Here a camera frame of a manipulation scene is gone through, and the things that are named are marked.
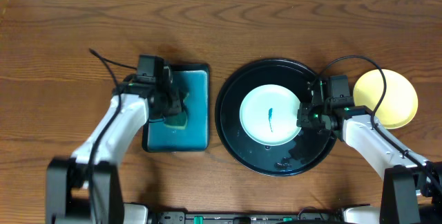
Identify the light blue plate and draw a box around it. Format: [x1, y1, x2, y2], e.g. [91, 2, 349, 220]
[239, 84, 301, 147]

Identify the black rectangular water tray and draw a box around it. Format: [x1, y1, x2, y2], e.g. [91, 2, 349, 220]
[142, 64, 210, 152]

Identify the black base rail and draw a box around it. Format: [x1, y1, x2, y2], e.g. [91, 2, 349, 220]
[146, 211, 344, 224]

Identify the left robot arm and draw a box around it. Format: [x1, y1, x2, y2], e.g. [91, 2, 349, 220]
[45, 75, 187, 223]

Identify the round black tray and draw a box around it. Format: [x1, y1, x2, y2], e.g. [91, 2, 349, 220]
[215, 58, 336, 176]

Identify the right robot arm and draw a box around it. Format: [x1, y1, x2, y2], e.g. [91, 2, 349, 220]
[297, 85, 441, 223]

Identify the yellow plate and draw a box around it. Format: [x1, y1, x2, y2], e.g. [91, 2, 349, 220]
[353, 69, 419, 129]

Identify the green scrubbing sponge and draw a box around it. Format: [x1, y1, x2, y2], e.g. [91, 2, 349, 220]
[164, 107, 188, 130]

